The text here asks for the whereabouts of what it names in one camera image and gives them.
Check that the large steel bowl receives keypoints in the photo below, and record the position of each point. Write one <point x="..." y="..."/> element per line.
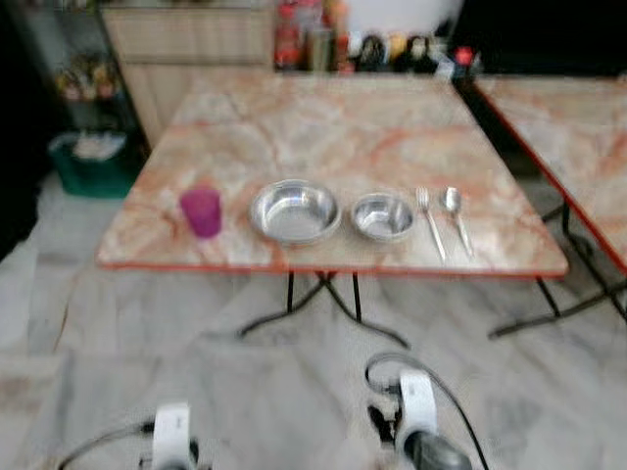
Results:
<point x="295" y="211"/>

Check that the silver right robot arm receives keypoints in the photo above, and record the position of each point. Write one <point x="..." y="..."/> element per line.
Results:
<point x="436" y="455"/>

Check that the black folding table legs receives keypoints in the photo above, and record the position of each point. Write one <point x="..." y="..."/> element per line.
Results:
<point x="356" y="299"/>
<point x="549" y="296"/>

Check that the steel fork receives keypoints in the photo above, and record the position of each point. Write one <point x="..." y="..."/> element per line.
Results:
<point x="431" y="227"/>

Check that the small steel bowl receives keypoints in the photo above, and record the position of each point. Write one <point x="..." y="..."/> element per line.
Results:
<point x="383" y="217"/>

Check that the steel spoon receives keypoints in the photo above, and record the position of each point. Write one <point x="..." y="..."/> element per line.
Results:
<point x="452" y="201"/>

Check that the purple plastic cup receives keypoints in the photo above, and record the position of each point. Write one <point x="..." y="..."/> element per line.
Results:
<point x="201" y="212"/>

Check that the green plastic bin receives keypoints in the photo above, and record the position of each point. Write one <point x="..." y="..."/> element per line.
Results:
<point x="93" y="171"/>

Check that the black bottle with label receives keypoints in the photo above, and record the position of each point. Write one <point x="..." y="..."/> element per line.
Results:
<point x="422" y="57"/>

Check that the black sauce bottle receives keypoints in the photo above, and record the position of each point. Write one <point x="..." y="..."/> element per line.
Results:
<point x="371" y="55"/>

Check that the red capped container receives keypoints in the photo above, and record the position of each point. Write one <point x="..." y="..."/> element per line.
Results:
<point x="463" y="61"/>

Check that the yellow capped bottle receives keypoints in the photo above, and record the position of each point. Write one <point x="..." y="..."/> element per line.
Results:
<point x="397" y="49"/>

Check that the steel canister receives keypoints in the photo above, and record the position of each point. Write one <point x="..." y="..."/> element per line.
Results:
<point x="320" y="51"/>

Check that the dark shelf with jars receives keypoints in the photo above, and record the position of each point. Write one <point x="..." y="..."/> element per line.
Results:
<point x="83" y="83"/>

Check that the orange sauce bottle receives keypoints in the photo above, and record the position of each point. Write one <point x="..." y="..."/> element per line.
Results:
<point x="340" y="34"/>

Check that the red labelled bottle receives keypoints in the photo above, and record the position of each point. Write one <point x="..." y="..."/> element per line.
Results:
<point x="287" y="39"/>

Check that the light wooden cabinet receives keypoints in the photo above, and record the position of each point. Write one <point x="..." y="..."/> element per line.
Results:
<point x="186" y="39"/>

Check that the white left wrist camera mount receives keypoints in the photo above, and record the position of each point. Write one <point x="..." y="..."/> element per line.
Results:
<point x="171" y="436"/>

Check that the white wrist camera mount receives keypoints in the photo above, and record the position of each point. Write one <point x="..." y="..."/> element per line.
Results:
<point x="171" y="436"/>
<point x="418" y="401"/>

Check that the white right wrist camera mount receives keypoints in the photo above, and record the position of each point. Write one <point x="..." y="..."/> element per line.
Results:
<point x="418" y="401"/>

